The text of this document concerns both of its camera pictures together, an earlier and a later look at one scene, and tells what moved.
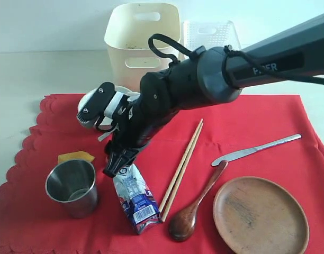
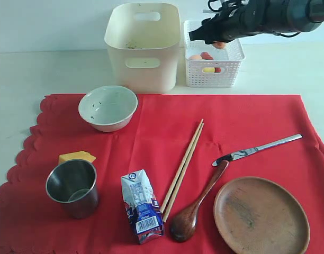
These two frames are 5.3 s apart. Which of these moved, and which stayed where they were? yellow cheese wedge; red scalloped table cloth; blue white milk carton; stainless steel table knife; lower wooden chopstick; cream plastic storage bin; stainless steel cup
Moved: blue white milk carton
Stayed: yellow cheese wedge; stainless steel table knife; cream plastic storage bin; stainless steel cup; red scalloped table cloth; lower wooden chopstick
